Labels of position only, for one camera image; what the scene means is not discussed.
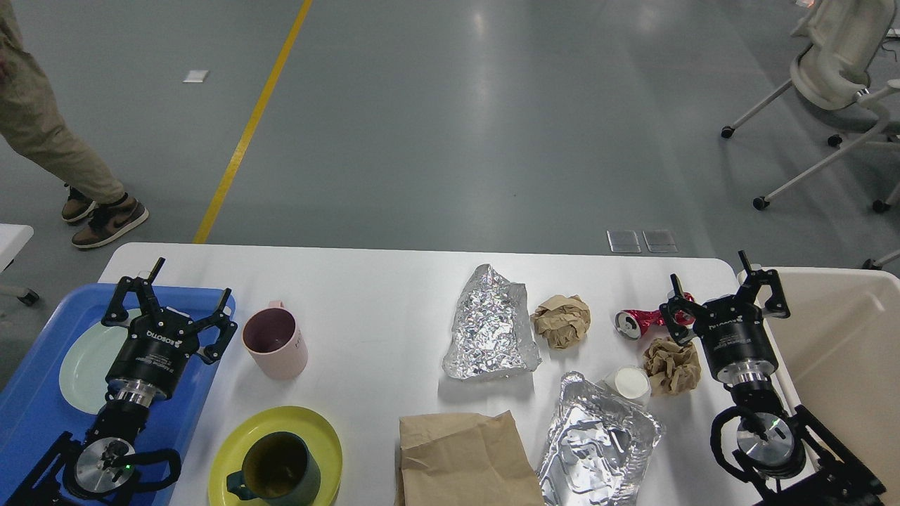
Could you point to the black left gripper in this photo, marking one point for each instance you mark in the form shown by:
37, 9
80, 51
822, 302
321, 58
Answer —
156, 349

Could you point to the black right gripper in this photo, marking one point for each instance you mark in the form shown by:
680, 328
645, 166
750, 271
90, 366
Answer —
740, 341

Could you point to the pink mug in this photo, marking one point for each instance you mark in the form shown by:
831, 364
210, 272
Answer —
274, 340

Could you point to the dark teal mug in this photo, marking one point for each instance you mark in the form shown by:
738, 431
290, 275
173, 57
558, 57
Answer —
279, 469

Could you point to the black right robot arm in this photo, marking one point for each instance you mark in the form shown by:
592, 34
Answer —
789, 458

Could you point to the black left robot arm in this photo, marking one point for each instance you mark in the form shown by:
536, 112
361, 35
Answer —
106, 465

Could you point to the crumpled brown paper wad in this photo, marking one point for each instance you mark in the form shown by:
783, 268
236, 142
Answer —
671, 369

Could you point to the pale green plate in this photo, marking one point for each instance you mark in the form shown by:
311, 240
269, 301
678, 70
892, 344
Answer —
82, 374

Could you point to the floor outlet plate right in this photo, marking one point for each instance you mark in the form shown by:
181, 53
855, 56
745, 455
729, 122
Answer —
660, 241

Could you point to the floor outlet plate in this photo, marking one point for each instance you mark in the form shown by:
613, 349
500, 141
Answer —
624, 242
660, 241

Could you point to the crushed red can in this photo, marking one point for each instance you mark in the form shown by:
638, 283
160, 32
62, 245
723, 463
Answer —
633, 324

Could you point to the beige plastic bin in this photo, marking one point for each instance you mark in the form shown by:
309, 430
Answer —
840, 347

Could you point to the white paper cup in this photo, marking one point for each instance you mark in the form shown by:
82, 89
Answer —
631, 383

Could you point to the floor outlet plate left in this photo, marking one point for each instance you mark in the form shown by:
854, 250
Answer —
624, 242

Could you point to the crumpled brown paper ball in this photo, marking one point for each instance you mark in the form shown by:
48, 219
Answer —
563, 321

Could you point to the white side table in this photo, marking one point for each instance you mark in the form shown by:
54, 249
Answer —
13, 238

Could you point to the aluminium foil tray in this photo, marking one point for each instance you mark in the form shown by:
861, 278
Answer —
598, 446

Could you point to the yellow plate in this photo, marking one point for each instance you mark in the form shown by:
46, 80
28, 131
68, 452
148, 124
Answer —
313, 428

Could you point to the crumpled aluminium foil sheet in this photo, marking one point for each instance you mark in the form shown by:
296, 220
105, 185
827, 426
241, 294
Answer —
492, 334

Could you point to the person in khaki trousers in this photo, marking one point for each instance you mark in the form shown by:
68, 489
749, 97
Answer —
34, 128

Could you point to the white office chair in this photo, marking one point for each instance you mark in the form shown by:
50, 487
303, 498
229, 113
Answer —
830, 77

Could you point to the brown paper bag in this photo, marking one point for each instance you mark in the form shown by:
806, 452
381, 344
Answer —
463, 459

